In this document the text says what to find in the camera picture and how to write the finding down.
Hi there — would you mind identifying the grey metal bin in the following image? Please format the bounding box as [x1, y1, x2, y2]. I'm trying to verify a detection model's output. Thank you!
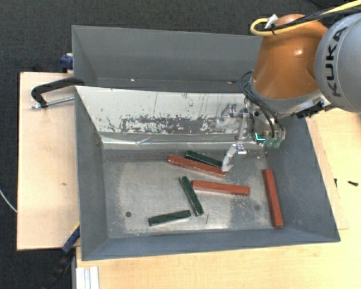
[71, 25, 341, 261]

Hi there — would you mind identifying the red-brown flat block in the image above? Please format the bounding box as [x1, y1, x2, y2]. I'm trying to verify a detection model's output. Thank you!
[167, 154, 228, 178]
[261, 168, 285, 229]
[191, 179, 251, 197]

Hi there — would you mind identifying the dark green flat block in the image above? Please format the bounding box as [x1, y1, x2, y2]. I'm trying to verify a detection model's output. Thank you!
[179, 175, 205, 217]
[147, 210, 192, 227]
[185, 149, 224, 169]

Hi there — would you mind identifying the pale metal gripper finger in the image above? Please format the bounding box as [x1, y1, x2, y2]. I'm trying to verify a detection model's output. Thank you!
[215, 102, 243, 132]
[221, 143, 248, 173]

